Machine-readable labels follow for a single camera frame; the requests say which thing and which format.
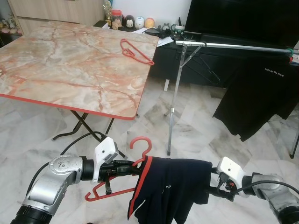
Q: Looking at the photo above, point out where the red plastic hanger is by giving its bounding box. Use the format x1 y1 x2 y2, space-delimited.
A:
120 39 155 65
85 136 152 202

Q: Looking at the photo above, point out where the navy garment red stripe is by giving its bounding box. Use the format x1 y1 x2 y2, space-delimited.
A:
127 155 213 224

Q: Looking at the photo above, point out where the black printed t-shirt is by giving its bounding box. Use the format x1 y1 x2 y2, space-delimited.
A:
213 54 299 142

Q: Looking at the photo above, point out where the black tv cabinet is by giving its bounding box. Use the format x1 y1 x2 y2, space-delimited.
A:
149 30 299 91

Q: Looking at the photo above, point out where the marble folding table red edge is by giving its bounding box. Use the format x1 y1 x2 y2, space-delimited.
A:
0 21 160 157

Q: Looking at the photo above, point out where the silver clothes rack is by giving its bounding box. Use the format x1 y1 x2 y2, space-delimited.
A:
166 40 299 159

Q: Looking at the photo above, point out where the green mug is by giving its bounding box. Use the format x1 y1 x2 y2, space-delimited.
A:
171 23 186 42

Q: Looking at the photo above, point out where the black round figurine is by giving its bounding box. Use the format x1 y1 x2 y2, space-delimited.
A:
122 15 136 29

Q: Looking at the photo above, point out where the red lid jar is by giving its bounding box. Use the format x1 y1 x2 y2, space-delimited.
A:
111 9 123 28

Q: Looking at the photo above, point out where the gold trophy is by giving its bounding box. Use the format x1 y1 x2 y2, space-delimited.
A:
104 0 113 26

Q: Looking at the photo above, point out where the black flat television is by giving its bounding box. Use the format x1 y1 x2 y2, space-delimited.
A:
185 0 299 35

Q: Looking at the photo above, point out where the light wooden cabinet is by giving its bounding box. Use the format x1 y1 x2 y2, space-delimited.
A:
7 0 106 35

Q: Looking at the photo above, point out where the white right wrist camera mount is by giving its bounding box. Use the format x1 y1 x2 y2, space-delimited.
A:
217 156 243 187

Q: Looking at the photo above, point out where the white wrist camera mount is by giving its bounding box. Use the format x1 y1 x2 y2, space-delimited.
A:
92 137 119 182
217 156 243 187

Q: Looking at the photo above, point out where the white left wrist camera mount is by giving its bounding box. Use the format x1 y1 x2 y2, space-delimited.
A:
92 137 119 182

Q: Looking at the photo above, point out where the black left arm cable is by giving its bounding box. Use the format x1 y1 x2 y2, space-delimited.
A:
26 132 102 196

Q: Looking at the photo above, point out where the thin black wire hanger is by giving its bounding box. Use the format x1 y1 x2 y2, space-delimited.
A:
196 47 221 85

